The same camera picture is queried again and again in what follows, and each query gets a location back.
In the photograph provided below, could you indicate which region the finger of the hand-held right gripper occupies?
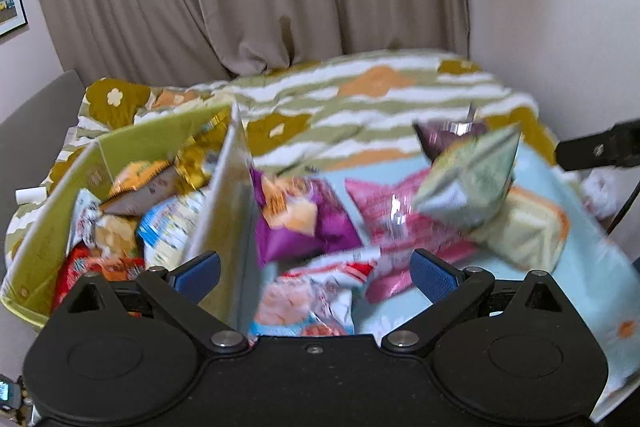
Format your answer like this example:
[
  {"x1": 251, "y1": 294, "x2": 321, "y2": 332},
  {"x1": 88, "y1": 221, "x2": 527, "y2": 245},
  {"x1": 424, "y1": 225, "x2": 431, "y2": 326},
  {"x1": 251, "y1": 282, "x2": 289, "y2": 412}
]
[{"x1": 555, "y1": 119, "x2": 640, "y2": 171}]

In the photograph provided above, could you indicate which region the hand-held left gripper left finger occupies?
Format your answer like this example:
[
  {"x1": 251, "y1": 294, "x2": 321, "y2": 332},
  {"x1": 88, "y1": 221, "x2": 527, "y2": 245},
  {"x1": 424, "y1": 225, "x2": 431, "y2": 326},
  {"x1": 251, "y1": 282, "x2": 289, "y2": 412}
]
[{"x1": 52, "y1": 251, "x2": 251, "y2": 354}]

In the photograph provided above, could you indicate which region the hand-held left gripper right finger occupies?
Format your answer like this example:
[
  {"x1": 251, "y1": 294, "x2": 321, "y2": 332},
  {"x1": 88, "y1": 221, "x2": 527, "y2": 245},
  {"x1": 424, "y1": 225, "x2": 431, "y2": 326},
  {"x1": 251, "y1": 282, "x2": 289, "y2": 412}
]
[{"x1": 381, "y1": 249, "x2": 576, "y2": 354}]

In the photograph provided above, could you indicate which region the green fabric storage box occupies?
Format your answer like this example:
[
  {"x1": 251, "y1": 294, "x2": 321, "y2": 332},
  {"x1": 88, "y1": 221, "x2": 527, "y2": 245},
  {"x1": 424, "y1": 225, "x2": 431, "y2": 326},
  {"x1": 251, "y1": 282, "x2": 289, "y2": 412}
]
[{"x1": 0, "y1": 99, "x2": 261, "y2": 333}]

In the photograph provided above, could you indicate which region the white blue orange snack packet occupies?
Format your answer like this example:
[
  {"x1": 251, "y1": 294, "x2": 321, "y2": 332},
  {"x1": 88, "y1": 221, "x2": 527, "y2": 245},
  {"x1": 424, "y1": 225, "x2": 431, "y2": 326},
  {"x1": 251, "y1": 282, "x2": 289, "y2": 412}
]
[{"x1": 136, "y1": 189, "x2": 211, "y2": 270}]

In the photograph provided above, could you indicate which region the cream cartoon snack packet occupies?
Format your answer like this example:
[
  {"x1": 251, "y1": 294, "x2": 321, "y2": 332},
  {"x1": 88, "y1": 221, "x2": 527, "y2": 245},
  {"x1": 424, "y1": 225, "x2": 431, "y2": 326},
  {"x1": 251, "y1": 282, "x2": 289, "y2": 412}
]
[{"x1": 92, "y1": 214, "x2": 141, "y2": 260}]

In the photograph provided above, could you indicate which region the gold snack packet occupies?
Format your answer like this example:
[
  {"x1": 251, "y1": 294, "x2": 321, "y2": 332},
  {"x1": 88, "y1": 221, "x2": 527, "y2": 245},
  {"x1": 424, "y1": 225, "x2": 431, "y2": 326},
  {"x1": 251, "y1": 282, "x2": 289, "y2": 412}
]
[{"x1": 172, "y1": 112, "x2": 236, "y2": 192}]

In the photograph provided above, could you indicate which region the orange brown snack packet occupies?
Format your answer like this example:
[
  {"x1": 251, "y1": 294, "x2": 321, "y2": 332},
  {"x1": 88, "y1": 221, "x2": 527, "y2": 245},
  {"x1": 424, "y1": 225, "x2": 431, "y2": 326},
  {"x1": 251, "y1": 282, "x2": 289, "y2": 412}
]
[{"x1": 100, "y1": 159, "x2": 211, "y2": 215}]

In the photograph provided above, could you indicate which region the white silver snack packet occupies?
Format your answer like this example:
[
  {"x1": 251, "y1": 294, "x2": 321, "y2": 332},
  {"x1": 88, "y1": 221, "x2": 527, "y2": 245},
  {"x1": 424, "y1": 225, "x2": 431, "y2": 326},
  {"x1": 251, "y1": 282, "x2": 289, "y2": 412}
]
[{"x1": 65, "y1": 188, "x2": 103, "y2": 258}]

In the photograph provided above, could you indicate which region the white plastic bag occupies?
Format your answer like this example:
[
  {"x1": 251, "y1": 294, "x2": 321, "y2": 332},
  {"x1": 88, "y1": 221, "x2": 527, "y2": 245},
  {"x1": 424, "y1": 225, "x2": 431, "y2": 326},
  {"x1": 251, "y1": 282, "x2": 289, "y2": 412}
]
[{"x1": 582, "y1": 167, "x2": 621, "y2": 220}]

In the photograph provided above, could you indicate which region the pink snack packet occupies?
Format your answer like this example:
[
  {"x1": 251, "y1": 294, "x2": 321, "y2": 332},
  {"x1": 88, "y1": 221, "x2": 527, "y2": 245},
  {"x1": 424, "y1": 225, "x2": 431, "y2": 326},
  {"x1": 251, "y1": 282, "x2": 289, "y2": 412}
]
[{"x1": 345, "y1": 169, "x2": 481, "y2": 303}]

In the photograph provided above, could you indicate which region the pale yellow orange snack packet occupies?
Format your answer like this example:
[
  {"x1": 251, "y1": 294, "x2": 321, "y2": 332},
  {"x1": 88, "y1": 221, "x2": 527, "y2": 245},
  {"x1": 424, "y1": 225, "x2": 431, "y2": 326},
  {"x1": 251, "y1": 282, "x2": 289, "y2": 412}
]
[{"x1": 467, "y1": 187, "x2": 571, "y2": 273}]

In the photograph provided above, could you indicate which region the white red snack packet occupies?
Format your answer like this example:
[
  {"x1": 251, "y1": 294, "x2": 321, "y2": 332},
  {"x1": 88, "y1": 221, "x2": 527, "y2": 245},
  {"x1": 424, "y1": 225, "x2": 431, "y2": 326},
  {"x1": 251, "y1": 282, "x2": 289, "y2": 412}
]
[{"x1": 249, "y1": 247, "x2": 381, "y2": 338}]

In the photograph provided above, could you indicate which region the grey green snack packet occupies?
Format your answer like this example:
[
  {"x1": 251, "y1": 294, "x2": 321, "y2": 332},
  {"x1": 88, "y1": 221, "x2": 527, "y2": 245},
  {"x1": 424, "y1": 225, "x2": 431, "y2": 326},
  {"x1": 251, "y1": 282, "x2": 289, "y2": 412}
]
[{"x1": 412, "y1": 124, "x2": 523, "y2": 240}]

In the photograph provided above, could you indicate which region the purple snack packet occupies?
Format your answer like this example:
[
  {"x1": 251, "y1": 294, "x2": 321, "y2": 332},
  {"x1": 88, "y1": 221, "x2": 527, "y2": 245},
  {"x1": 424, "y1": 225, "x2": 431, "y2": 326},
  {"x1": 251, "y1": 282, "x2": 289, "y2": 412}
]
[{"x1": 249, "y1": 167, "x2": 363, "y2": 268}]

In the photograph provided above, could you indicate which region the dark brown snack packet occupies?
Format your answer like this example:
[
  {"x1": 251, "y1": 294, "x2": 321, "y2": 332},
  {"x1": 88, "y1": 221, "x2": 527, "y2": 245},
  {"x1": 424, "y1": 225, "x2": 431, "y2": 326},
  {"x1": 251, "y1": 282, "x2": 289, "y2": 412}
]
[{"x1": 412, "y1": 104, "x2": 488, "y2": 168}]

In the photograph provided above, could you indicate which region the small white roll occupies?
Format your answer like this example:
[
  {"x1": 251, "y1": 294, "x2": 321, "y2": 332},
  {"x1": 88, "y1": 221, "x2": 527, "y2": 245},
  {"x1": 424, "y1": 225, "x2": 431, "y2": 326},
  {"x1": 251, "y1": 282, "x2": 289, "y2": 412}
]
[{"x1": 15, "y1": 188, "x2": 48, "y2": 205}]

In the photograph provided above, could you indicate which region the floral striped blanket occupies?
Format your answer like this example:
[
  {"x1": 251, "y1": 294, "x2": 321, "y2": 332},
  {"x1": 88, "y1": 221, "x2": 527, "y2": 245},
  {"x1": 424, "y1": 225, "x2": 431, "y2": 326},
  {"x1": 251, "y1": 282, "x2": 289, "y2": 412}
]
[{"x1": 5, "y1": 49, "x2": 561, "y2": 253}]

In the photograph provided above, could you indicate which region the phone with lit screen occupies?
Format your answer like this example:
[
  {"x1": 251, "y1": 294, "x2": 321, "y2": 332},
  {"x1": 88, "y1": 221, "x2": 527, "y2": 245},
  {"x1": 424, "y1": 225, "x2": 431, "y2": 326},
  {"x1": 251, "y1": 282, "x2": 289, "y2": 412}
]
[{"x1": 0, "y1": 377, "x2": 23, "y2": 410}]

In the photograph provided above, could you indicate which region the black cable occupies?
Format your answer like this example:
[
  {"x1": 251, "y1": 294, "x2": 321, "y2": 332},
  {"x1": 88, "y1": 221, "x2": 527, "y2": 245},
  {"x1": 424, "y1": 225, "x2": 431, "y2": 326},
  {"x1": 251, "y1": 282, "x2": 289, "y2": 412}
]
[{"x1": 607, "y1": 179, "x2": 640, "y2": 238}]

